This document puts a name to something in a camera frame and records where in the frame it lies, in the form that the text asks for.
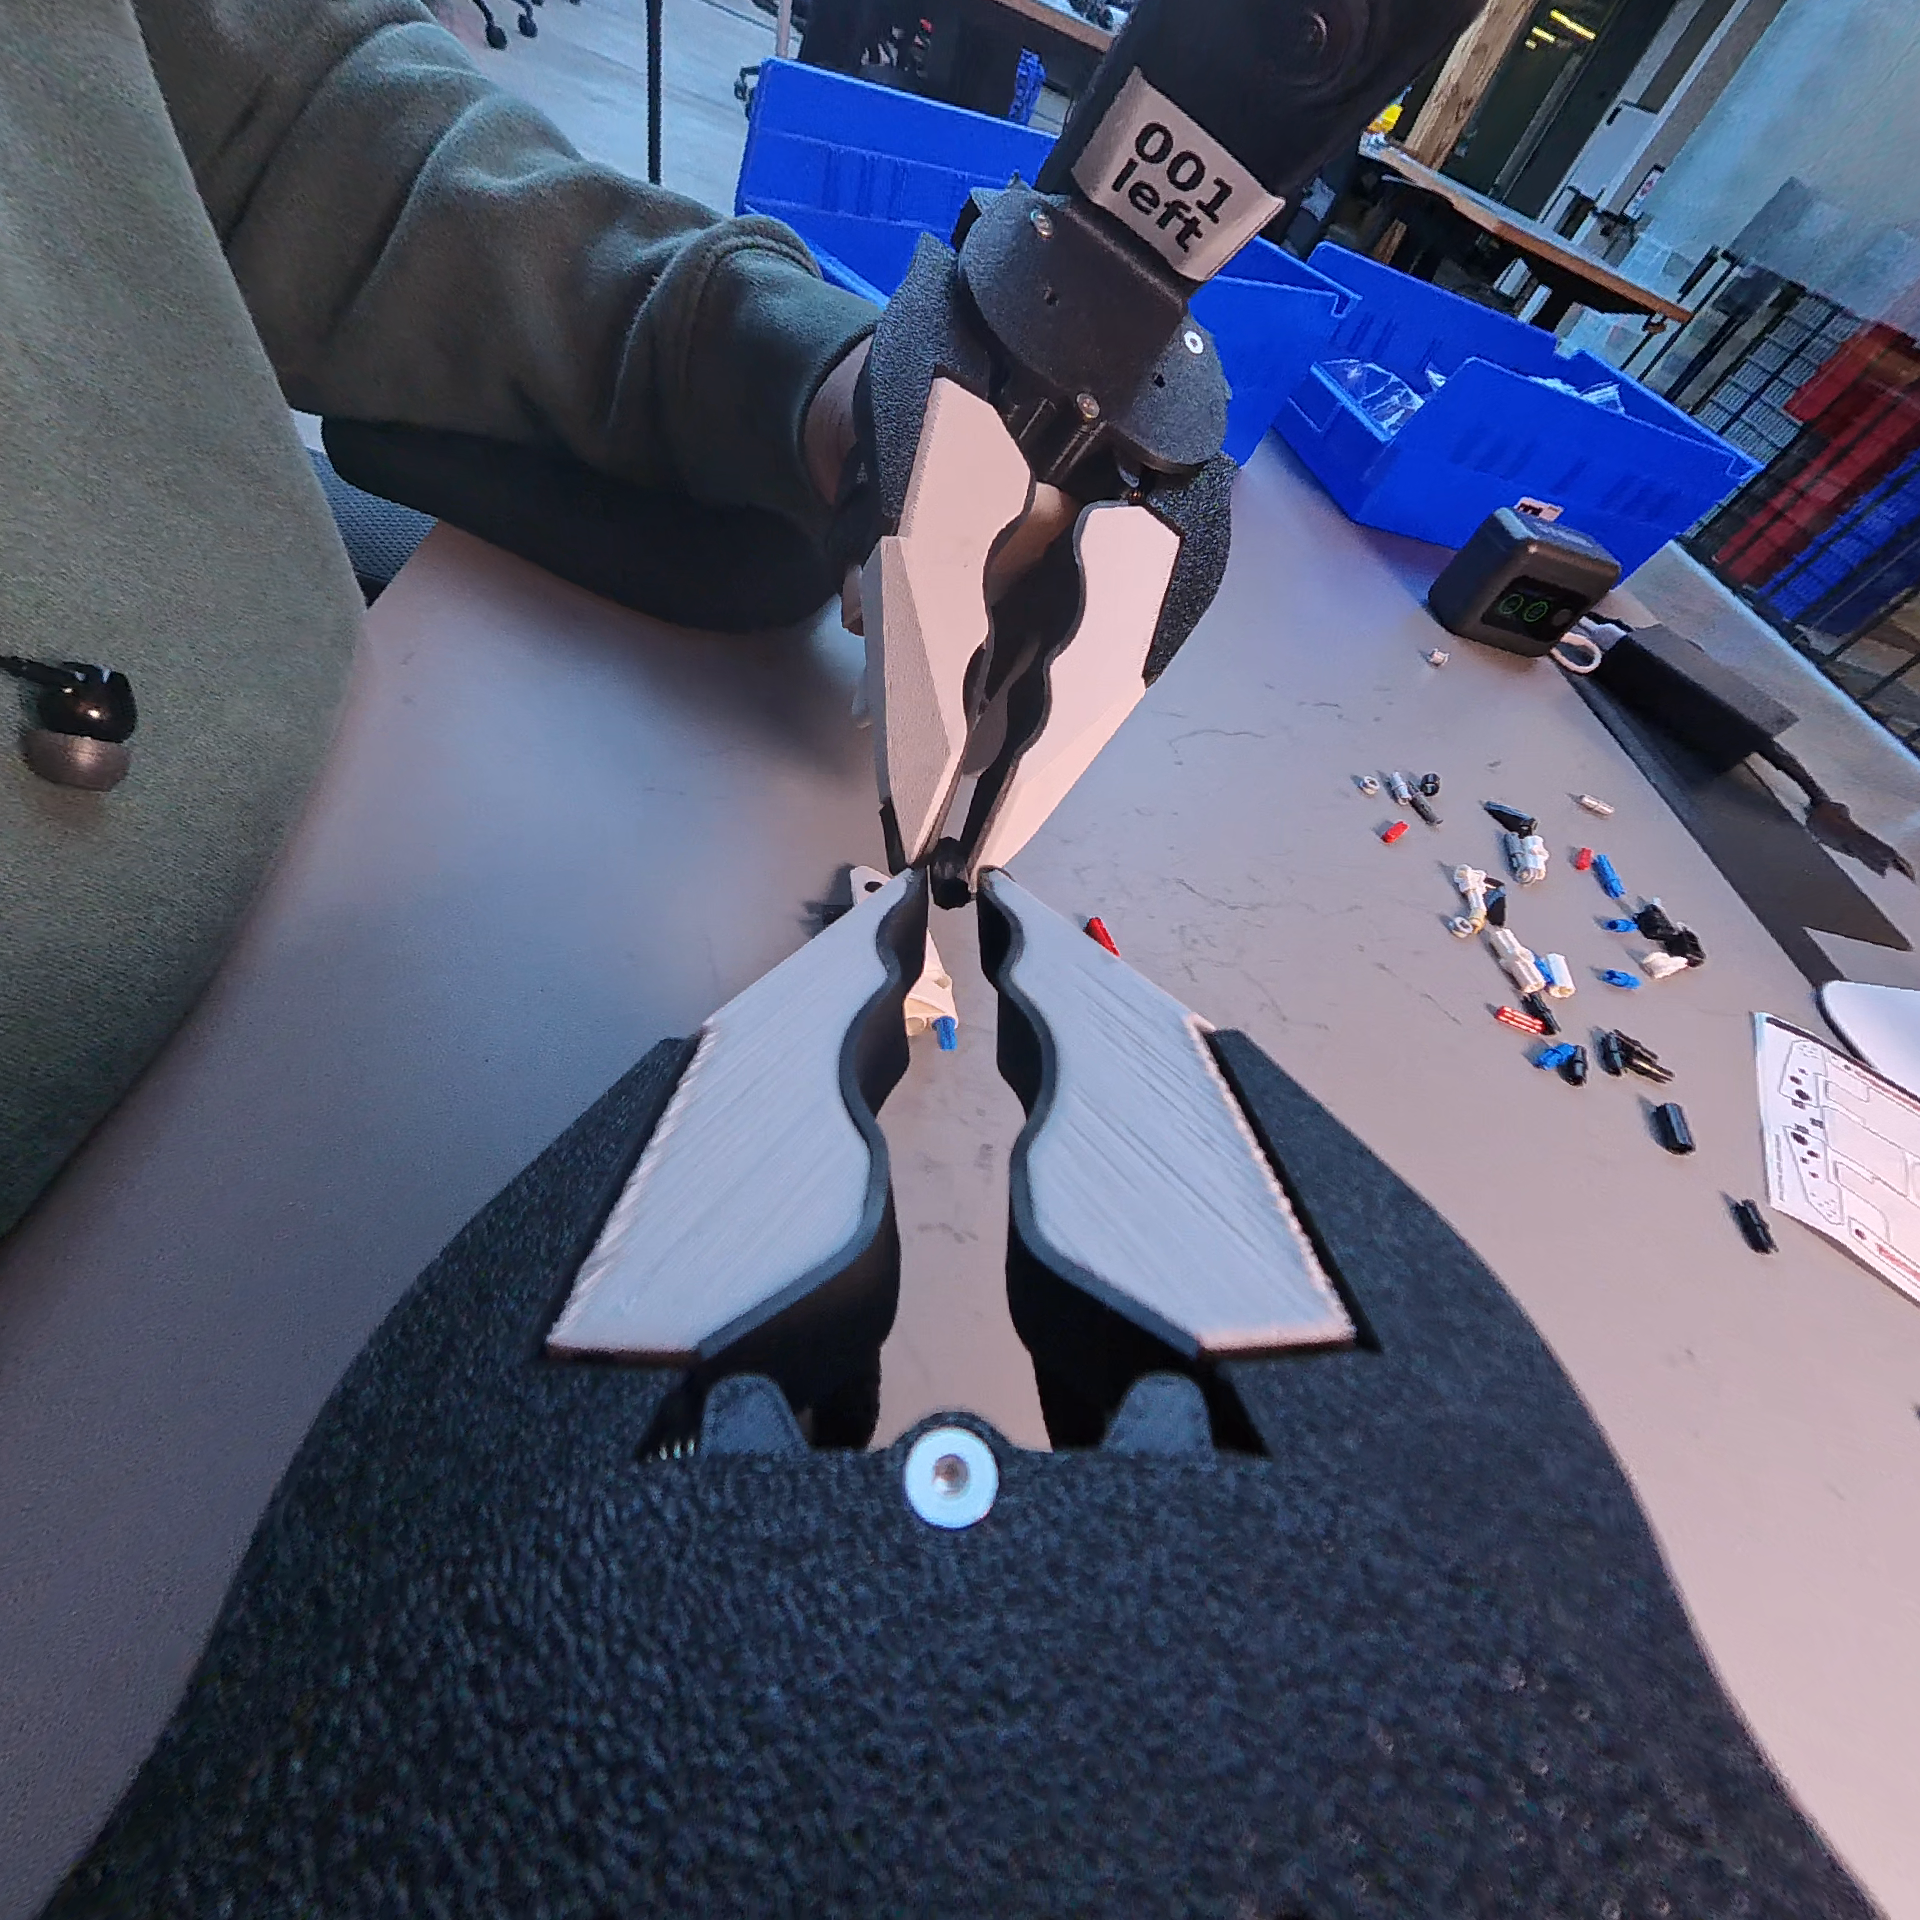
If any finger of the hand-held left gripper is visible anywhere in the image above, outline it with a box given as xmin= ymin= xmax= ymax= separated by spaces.
xmin=961 ymin=498 xmax=1188 ymax=881
xmin=859 ymin=373 xmax=1041 ymax=875

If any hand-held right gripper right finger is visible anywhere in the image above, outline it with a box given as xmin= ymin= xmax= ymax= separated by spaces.
xmin=975 ymin=869 xmax=1360 ymax=1364

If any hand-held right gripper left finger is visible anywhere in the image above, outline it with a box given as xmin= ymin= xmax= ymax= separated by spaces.
xmin=545 ymin=869 xmax=933 ymax=1367

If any white spotted toy panel assembly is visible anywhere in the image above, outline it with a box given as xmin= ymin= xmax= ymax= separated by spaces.
xmin=810 ymin=863 xmax=962 ymax=1052

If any person's left forearm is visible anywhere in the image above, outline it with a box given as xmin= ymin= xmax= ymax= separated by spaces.
xmin=135 ymin=0 xmax=888 ymax=528

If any black office desk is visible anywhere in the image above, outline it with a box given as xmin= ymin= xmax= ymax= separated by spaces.
xmin=1357 ymin=141 xmax=1699 ymax=329

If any person's left hand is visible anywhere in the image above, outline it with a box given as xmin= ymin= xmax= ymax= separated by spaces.
xmin=802 ymin=336 xmax=881 ymax=519

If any blue plastic bin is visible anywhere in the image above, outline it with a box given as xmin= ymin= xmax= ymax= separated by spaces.
xmin=1274 ymin=240 xmax=1760 ymax=546
xmin=735 ymin=55 xmax=1360 ymax=459

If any black device with green display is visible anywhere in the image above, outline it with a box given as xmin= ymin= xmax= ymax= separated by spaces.
xmin=1429 ymin=505 xmax=1626 ymax=660

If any black mesh office chair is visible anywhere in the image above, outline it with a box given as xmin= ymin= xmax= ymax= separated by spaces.
xmin=307 ymin=445 xmax=440 ymax=605

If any toy sticker sheet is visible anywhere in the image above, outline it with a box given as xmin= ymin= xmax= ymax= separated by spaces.
xmin=1752 ymin=1011 xmax=1920 ymax=1308

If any white metal stand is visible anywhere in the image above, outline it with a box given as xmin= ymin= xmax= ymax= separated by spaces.
xmin=1819 ymin=978 xmax=1920 ymax=1098

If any storage rack with coloured bins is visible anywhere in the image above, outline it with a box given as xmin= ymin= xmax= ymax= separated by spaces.
xmin=1695 ymin=270 xmax=1920 ymax=661

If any black earbud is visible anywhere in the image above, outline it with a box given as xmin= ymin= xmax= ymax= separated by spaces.
xmin=18 ymin=660 xmax=141 ymax=791

